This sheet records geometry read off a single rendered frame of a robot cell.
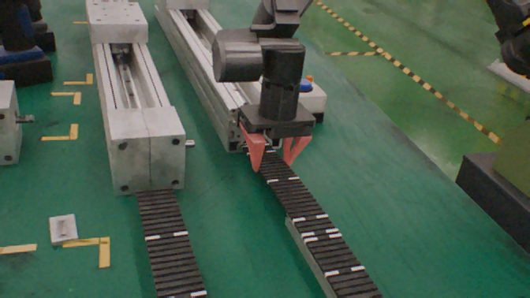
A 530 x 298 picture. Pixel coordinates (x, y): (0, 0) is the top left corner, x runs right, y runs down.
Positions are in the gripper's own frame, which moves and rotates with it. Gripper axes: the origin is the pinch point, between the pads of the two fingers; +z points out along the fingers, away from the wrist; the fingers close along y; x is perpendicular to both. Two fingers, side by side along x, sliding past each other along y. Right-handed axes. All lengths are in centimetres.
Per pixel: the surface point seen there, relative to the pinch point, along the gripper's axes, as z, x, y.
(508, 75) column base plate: 76, -196, -266
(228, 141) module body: 0.0, -8.2, 4.6
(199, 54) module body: -6.3, -32.8, 3.9
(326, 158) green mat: 2.3, -3.5, -11.9
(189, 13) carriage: -5, -67, -2
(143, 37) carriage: -7.5, -40.4, 13.7
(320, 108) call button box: -1.1, -15.9, -16.2
